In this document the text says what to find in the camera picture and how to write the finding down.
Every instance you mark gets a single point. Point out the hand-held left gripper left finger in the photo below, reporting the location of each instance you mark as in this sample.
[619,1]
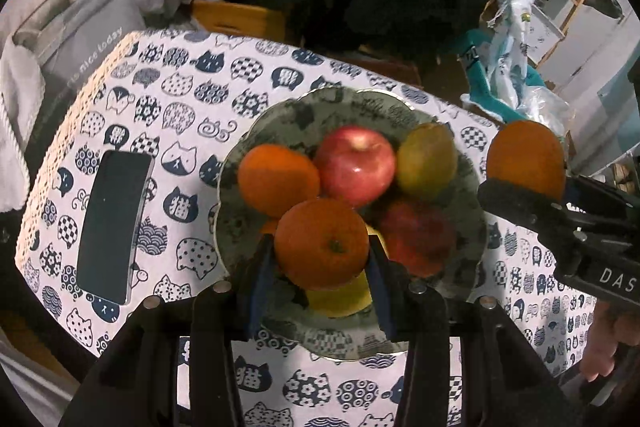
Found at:
[260,289]

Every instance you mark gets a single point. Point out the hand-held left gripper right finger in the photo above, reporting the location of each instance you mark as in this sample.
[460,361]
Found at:
[380,297]

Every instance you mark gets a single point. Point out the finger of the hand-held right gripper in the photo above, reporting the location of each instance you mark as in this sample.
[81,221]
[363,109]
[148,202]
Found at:
[520,202]
[605,199]

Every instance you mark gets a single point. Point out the yellow lemon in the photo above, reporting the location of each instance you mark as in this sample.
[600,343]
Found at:
[340,302]

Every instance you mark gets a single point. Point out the red apple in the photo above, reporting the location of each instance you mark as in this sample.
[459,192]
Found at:
[355,164]
[417,237]

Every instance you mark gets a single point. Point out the small orange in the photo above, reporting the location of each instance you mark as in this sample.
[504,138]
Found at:
[277,179]

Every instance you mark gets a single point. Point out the green patterned plate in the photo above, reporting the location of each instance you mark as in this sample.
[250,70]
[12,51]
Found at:
[280,122]

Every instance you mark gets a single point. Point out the person's right hand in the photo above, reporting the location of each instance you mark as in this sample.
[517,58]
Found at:
[607,337]

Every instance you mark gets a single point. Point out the clear plastic bag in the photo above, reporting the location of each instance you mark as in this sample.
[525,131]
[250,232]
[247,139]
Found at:
[545,109]

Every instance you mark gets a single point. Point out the teal plastic crate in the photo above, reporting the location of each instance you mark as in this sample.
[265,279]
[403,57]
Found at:
[477,67]

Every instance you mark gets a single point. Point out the white rice bag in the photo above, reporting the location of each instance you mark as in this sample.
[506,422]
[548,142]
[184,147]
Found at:
[515,47]

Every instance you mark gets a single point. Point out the black smartphone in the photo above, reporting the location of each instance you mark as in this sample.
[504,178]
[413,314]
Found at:
[115,227]

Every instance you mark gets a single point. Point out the cat-print tablecloth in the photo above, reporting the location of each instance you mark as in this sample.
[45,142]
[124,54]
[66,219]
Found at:
[165,72]

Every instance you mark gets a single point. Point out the wooden drawer base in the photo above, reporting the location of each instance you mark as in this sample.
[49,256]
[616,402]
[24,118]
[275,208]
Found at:
[240,19]

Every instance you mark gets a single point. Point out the grey storage bag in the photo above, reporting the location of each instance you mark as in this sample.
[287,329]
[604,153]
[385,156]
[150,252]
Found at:
[85,32]

